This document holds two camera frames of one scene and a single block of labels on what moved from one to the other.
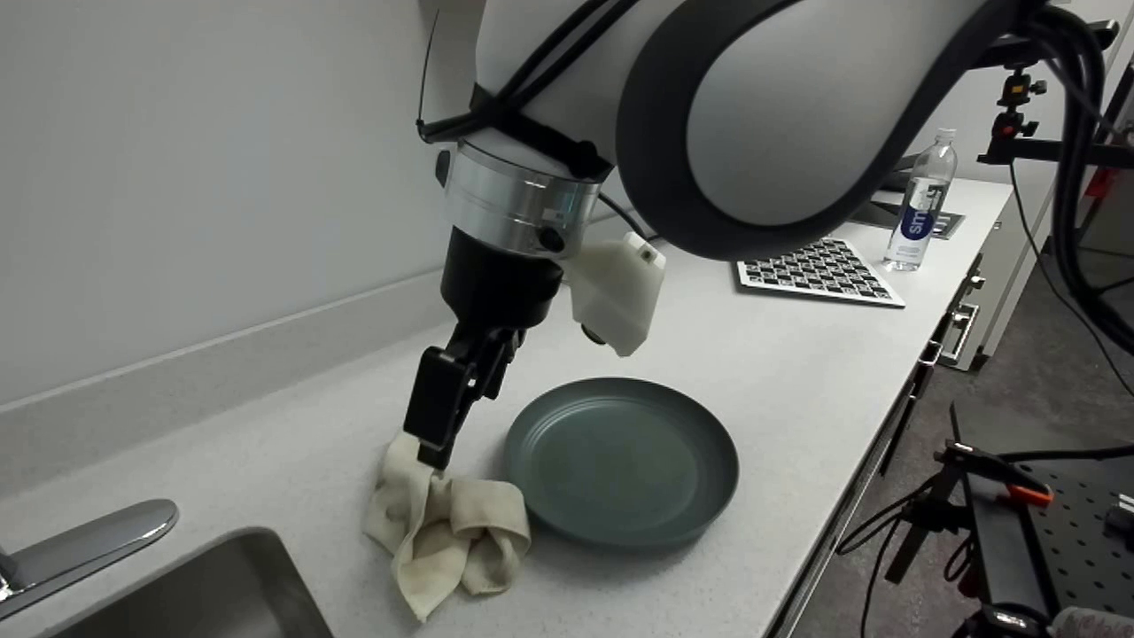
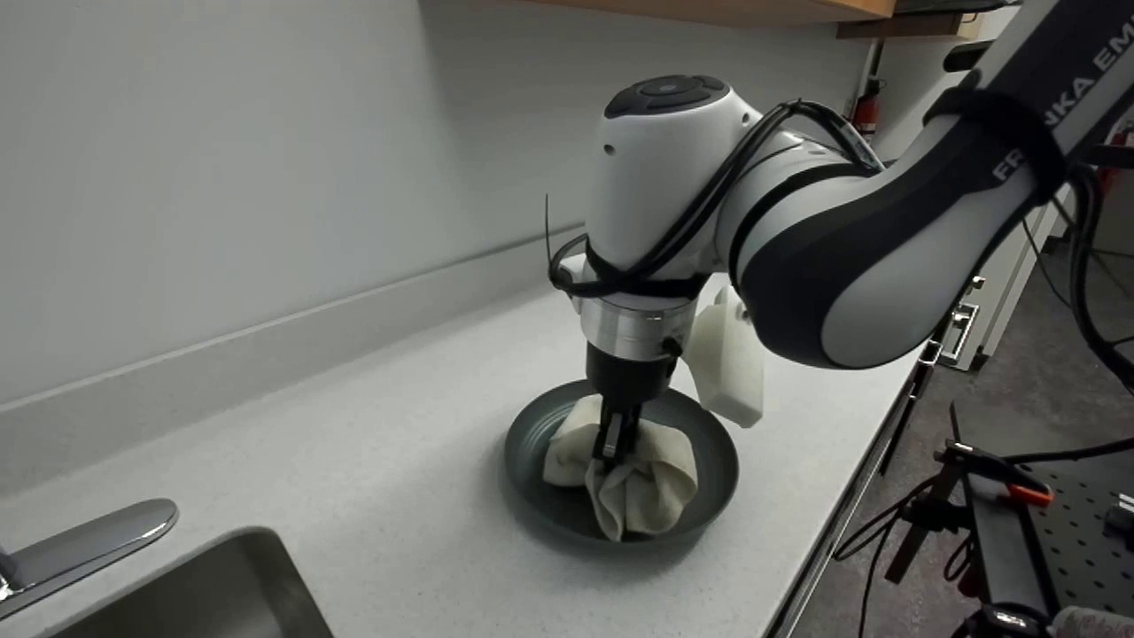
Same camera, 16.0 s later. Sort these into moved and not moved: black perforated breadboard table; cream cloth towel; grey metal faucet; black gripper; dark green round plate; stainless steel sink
Moved: black gripper; cream cloth towel
Not moved: stainless steel sink; grey metal faucet; black perforated breadboard table; dark green round plate
